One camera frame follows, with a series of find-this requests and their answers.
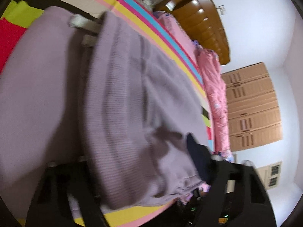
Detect light wooden wardrobe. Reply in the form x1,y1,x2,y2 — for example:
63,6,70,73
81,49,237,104
221,62,283,152

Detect rainbow striped blanket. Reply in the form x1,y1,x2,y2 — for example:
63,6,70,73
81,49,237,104
0,0,216,227

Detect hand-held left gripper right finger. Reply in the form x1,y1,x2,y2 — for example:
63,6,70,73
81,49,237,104
187,133,278,227

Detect lilac knit pants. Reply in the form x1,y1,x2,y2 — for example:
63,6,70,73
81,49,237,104
0,6,209,210

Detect small louvered wooden cabinet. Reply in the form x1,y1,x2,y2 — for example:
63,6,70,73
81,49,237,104
257,161,283,190

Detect pink quilt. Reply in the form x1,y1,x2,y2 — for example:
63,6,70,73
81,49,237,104
195,48,232,162

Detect ribbed glossy wooden headboard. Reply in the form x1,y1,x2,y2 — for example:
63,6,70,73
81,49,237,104
153,0,231,66

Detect pink bed sheet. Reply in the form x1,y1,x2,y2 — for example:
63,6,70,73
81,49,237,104
153,10,202,61

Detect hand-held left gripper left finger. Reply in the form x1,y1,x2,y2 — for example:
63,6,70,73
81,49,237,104
26,161,110,227

